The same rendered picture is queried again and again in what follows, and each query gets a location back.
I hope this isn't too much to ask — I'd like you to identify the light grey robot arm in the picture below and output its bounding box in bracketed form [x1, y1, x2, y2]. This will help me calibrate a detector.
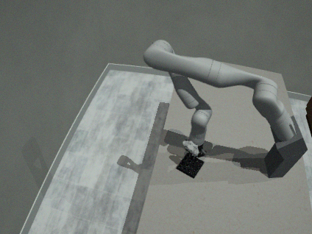
[143, 40, 296, 156]

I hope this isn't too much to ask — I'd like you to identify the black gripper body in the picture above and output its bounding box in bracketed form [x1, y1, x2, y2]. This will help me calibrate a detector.
[198, 144, 203, 152]

